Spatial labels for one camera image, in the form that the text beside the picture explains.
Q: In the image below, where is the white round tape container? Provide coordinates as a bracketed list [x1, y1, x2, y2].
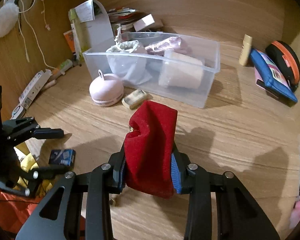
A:
[158, 50, 204, 89]

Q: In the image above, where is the small white cardboard box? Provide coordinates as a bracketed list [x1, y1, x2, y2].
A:
[133, 14, 163, 32]

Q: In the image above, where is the blue pencil pouch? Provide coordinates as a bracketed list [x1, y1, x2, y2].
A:
[250, 48, 298, 103]

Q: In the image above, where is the white fluffy pompom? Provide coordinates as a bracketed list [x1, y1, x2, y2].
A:
[0, 2, 19, 38]

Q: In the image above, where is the white hanging cord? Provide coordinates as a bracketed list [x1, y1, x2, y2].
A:
[3, 0, 57, 70]

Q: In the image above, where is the small clear bowl of trinkets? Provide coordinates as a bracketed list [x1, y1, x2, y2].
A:
[128, 32, 161, 47]

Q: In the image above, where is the white drawstring cloth pouch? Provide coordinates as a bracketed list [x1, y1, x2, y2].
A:
[106, 40, 152, 86]

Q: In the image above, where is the black orange round case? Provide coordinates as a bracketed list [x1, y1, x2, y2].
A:
[266, 41, 300, 92]

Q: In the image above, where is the orange booklet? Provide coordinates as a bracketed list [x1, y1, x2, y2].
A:
[63, 30, 76, 55]

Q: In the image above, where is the yellow-green spray bottle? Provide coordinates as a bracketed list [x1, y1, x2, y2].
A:
[68, 8, 87, 61]

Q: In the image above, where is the white folded paper stand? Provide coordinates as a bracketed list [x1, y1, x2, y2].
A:
[75, 0, 115, 52]

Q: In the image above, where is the clear plastic storage bin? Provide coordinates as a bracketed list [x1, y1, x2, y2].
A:
[83, 32, 220, 108]

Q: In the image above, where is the green orange tube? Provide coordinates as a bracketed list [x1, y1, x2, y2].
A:
[48, 59, 73, 82]

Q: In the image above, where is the pink round compact fan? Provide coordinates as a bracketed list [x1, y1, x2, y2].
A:
[89, 70, 124, 107]

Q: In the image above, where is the red velvet pouch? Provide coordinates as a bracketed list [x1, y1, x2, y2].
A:
[124, 100, 178, 198]

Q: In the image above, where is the stack of books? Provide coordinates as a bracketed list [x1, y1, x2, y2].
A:
[107, 7, 145, 31]

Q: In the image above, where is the cream lotion bottle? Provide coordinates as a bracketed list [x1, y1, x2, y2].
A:
[239, 34, 253, 66]

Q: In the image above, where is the white hp box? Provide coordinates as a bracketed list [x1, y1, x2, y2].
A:
[11, 69, 52, 120]

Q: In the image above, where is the pink striped bag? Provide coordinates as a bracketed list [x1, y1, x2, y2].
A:
[145, 36, 182, 55]

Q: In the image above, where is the blue small box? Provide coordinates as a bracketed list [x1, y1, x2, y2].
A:
[49, 149, 76, 167]

